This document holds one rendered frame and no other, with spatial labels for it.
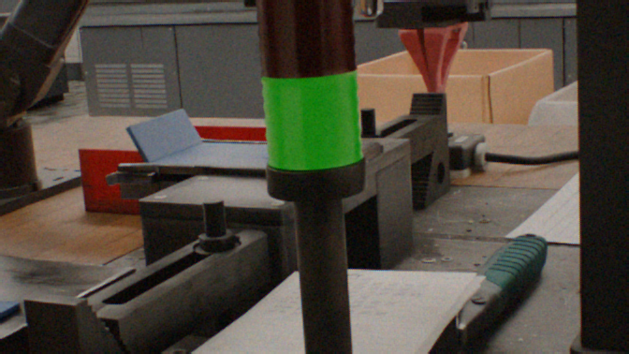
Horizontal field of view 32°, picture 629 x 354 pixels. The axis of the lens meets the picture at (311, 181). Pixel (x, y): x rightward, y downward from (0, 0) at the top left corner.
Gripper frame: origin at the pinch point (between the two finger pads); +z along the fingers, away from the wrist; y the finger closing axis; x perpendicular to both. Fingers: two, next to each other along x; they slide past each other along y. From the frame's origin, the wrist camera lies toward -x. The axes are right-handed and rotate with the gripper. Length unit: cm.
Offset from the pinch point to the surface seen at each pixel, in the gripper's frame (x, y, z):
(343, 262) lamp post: 61, -20, -3
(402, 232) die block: 28.2, -8.2, 5.5
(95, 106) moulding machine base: -423, 394, 82
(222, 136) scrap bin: 10.9, 17.9, 2.6
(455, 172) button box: 3.2, -2.8, 7.1
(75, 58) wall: -627, 581, 80
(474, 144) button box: 0.3, -3.7, 5.0
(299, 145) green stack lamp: 62, -19, -8
